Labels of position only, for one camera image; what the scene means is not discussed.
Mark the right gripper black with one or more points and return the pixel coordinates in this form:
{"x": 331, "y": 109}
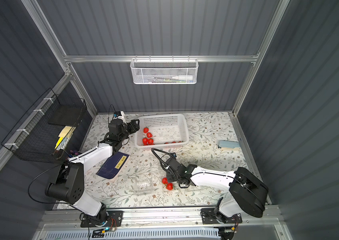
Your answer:
{"x": 180, "y": 180}

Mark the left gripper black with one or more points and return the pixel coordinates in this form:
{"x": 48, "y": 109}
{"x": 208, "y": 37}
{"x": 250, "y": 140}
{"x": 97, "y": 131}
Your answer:
{"x": 132, "y": 126}

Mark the clear clamshell container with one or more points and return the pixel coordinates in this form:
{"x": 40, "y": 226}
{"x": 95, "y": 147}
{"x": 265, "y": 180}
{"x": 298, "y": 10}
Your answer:
{"x": 176, "y": 187}
{"x": 143, "y": 186}

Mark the white plastic perforated basket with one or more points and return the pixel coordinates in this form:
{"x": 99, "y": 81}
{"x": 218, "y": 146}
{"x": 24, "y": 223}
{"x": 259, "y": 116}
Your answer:
{"x": 168, "y": 131}

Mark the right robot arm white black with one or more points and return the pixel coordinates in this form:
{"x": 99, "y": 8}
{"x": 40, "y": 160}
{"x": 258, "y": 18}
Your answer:
{"x": 245, "y": 192}

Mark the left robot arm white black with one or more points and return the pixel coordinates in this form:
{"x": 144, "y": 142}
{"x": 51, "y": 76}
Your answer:
{"x": 66, "y": 183}

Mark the red strawberry top basket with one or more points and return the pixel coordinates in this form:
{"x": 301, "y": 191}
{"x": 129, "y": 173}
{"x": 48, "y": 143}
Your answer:
{"x": 146, "y": 130}

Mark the dark blue booklet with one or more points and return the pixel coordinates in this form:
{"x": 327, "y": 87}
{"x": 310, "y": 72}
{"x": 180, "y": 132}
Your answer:
{"x": 112, "y": 166}

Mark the pink cup with markers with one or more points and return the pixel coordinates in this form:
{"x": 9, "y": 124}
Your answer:
{"x": 72, "y": 154}

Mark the yellow sticky notes pad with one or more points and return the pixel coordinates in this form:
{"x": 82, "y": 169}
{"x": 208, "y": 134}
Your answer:
{"x": 64, "y": 137}

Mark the black notebook in basket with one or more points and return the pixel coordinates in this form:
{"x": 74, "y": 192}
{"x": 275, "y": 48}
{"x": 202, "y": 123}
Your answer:
{"x": 65, "y": 115}

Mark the light blue sponge block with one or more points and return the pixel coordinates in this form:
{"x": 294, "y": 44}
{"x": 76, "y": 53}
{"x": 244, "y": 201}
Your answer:
{"x": 228, "y": 145}

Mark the white marker in basket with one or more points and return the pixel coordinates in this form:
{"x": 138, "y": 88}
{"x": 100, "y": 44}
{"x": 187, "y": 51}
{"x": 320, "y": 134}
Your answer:
{"x": 183, "y": 78}

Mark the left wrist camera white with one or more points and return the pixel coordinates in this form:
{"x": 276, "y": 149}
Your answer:
{"x": 119, "y": 115}

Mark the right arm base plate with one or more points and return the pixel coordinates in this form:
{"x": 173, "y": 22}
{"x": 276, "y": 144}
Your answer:
{"x": 212, "y": 216}

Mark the black wire wall basket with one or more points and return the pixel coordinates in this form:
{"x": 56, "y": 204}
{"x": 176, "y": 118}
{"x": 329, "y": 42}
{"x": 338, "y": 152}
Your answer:
{"x": 33, "y": 139}

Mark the white wire mesh wall basket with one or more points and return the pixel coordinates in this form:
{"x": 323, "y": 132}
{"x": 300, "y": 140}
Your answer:
{"x": 151, "y": 72}

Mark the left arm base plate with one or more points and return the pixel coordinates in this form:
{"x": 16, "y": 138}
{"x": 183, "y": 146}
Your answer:
{"x": 105, "y": 219}

